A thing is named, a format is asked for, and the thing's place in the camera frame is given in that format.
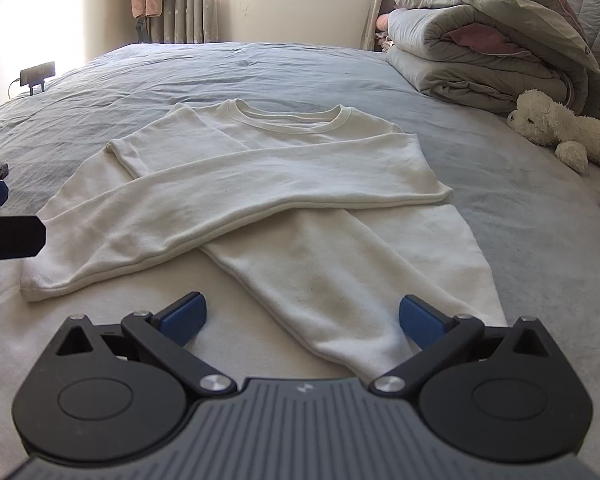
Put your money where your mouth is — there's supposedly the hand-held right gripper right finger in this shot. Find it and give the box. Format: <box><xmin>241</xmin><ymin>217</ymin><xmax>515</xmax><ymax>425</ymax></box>
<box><xmin>370</xmin><ymin>295</ymin><xmax>553</xmax><ymax>396</ymax></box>

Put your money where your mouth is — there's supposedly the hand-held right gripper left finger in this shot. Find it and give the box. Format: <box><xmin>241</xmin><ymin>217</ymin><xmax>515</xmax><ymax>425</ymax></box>
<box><xmin>54</xmin><ymin>291</ymin><xmax>238</xmax><ymax>397</ymax></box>

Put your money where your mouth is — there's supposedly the white long-sleeve sweatshirt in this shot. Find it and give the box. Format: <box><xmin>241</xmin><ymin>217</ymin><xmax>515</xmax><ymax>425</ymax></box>
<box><xmin>19</xmin><ymin>99</ymin><xmax>508</xmax><ymax>378</ymax></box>

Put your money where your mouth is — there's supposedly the black phone on stand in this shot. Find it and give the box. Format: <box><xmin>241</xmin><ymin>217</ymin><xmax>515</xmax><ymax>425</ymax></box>
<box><xmin>20</xmin><ymin>61</ymin><xmax>57</xmax><ymax>95</ymax></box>

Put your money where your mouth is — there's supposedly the white plush dog toy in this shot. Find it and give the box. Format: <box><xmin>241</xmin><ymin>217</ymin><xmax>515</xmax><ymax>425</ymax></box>
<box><xmin>506</xmin><ymin>89</ymin><xmax>600</xmax><ymax>188</ymax></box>

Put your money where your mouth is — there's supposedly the grey star curtain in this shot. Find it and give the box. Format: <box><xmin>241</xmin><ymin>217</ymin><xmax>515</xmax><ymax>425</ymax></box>
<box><xmin>362</xmin><ymin>0</ymin><xmax>406</xmax><ymax>53</ymax></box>
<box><xmin>147</xmin><ymin>0</ymin><xmax>216</xmax><ymax>45</ymax></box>

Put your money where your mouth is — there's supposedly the folded grey quilt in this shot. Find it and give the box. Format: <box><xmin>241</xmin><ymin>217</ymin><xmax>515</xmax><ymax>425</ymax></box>
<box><xmin>384</xmin><ymin>0</ymin><xmax>588</xmax><ymax>113</ymax></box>

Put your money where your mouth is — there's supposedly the grey quilted headboard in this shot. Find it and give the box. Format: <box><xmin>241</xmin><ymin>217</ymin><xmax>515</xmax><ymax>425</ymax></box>
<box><xmin>547</xmin><ymin>0</ymin><xmax>600</xmax><ymax>126</ymax></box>

